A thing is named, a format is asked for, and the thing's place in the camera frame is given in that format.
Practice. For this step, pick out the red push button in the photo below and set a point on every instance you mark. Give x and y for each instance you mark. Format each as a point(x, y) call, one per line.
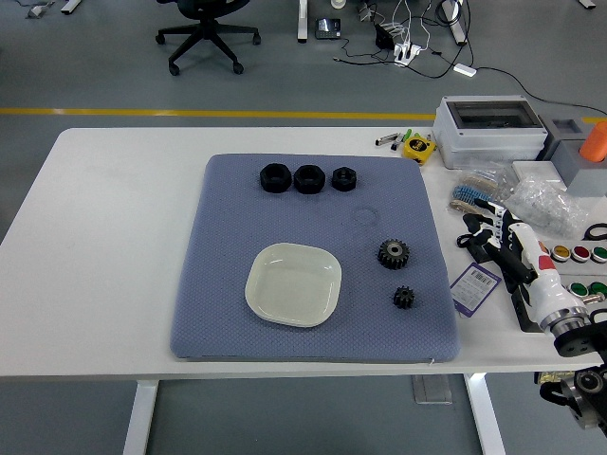
point(580, 253)

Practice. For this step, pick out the small black gear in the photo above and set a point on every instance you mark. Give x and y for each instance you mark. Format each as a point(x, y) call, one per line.
point(404, 297)

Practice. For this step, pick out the yellow tape measure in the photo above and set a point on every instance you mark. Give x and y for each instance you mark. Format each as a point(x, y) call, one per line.
point(418, 148)

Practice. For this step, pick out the white flat box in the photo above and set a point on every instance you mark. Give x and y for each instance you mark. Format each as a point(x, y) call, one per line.
point(533, 169)

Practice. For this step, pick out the small black nut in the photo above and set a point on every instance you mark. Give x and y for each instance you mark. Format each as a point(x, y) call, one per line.
point(344, 179)

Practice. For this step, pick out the white desk leg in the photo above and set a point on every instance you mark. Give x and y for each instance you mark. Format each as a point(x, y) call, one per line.
point(456, 21)
point(303, 19)

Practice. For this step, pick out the large grey block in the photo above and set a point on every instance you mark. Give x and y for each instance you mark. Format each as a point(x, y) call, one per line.
point(583, 177)

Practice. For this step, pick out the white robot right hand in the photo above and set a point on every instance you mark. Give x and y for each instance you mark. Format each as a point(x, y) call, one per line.
point(540, 265)

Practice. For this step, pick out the black office chair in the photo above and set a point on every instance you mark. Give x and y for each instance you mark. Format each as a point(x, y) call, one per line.
point(204, 28)

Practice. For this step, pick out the white table leg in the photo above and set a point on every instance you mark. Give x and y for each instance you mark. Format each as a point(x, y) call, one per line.
point(486, 417)
point(140, 417)

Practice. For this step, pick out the white square plate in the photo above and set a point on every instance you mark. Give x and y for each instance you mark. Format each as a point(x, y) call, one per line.
point(294, 284)

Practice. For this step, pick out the black desk phone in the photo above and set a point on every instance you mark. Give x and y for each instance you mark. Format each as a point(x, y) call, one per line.
point(328, 27)

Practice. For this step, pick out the grey floor plate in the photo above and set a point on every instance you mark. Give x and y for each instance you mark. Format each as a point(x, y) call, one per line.
point(431, 389)

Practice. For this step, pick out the black and white marker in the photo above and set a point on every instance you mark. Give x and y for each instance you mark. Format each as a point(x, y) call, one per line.
point(386, 140)

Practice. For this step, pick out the small dark grey box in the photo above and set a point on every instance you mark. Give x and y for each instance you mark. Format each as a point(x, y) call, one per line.
point(564, 128)

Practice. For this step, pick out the large black nut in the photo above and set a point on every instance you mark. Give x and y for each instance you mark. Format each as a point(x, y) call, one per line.
point(309, 180)
point(275, 179)

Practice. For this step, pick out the large black gear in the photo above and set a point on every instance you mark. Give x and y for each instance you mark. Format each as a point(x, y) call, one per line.
point(394, 256)

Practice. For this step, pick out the silver metal fitting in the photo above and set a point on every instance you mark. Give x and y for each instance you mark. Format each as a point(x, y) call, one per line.
point(593, 299)

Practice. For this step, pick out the blue-grey quilted mat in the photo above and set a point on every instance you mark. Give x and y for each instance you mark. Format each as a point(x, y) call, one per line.
point(237, 284)

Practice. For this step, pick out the orange cylinder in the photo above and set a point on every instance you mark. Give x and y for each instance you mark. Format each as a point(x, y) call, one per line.
point(595, 142)

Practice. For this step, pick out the white power strip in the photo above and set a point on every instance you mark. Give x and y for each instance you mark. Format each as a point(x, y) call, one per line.
point(408, 52)

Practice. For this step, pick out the purple-edged label card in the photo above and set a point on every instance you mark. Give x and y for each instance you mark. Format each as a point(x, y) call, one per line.
point(474, 289)

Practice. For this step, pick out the gold patterned strip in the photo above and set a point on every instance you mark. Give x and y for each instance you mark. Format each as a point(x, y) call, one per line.
point(555, 377)

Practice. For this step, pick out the green marker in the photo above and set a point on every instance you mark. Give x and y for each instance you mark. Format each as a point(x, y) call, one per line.
point(408, 134)

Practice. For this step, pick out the black power adapter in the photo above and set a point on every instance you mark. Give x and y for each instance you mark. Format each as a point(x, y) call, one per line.
point(384, 35)

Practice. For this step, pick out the yellow push button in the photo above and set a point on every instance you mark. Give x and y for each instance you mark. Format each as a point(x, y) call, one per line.
point(561, 252)

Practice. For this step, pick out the clear bag of resistors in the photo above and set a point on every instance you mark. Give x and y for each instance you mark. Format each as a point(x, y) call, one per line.
point(474, 189)

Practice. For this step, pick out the clear bag of small parts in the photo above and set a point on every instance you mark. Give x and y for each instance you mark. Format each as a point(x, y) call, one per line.
point(545, 204)

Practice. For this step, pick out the white power adapter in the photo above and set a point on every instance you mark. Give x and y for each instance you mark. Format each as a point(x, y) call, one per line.
point(465, 69)

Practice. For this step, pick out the grey electrical enclosure box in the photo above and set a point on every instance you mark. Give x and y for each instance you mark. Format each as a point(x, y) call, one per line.
point(488, 142)

